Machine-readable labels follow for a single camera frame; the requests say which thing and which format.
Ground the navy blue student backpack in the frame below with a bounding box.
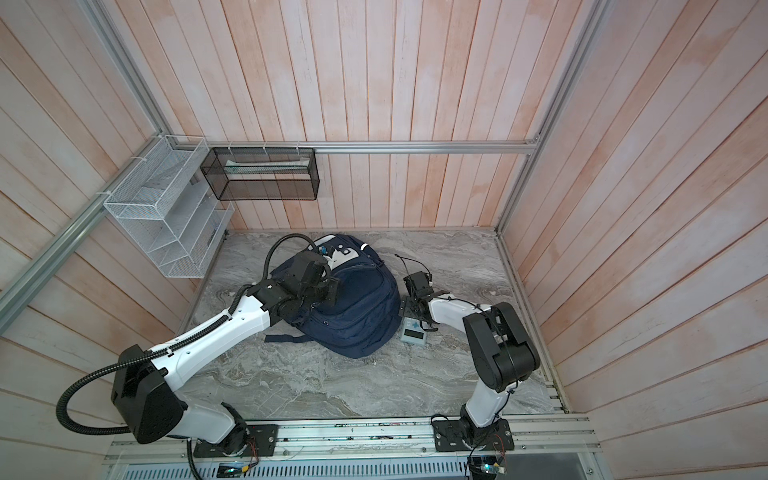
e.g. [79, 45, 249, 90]
[265, 233, 401, 359]

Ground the left black corrugated cable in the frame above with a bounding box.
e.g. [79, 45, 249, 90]
[55, 232, 319, 480]

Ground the light green calculator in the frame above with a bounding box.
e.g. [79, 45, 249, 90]
[401, 317, 427, 346]

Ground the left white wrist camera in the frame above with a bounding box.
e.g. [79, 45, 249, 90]
[316, 241, 343, 270]

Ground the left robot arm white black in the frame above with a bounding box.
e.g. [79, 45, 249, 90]
[112, 250, 338, 456]

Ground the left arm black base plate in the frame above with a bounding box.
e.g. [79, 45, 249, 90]
[193, 424, 279, 458]

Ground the black mesh wall basket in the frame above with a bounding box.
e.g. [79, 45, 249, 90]
[201, 146, 320, 201]

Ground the white wire mesh shelf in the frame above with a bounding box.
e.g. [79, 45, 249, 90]
[104, 135, 234, 279]

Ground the horizontal aluminium wall rail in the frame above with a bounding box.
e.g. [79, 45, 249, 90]
[206, 140, 538, 155]

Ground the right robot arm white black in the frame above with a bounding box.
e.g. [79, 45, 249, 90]
[401, 271, 541, 434]

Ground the aluminium front rail frame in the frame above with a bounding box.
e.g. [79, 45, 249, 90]
[100, 414, 612, 479]

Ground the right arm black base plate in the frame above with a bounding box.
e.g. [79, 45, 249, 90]
[430, 417, 515, 453]

